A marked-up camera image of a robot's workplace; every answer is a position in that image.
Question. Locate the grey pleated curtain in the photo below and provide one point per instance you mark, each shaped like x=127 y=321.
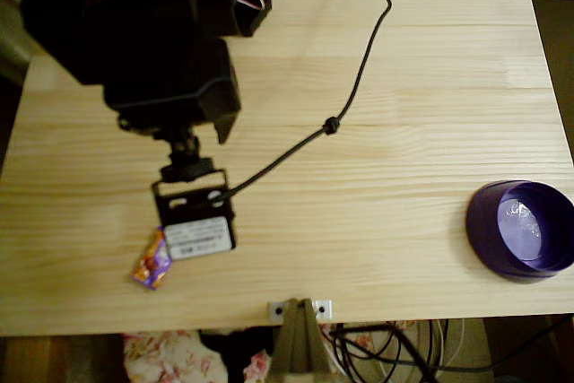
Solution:
x=13 y=51

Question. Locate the metal table clamp bracket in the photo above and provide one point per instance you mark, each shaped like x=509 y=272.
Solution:
x=298 y=347

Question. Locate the silver metal bracket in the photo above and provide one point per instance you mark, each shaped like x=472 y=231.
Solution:
x=327 y=309

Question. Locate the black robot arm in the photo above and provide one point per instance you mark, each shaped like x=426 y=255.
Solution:
x=112 y=6

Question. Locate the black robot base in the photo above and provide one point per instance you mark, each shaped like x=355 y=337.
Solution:
x=251 y=20

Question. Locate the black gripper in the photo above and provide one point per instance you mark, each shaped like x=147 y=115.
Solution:
x=211 y=107

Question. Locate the floral cloth under table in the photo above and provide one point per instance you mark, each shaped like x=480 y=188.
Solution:
x=170 y=356

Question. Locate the purple orange candy wrapper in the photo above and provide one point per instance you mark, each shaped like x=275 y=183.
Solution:
x=150 y=271

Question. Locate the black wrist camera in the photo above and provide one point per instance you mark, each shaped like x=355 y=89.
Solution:
x=197 y=212

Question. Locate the purple plastic bowl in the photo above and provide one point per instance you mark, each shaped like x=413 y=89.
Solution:
x=482 y=230

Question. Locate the black cloth bundle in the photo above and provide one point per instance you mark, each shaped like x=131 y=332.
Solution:
x=233 y=351

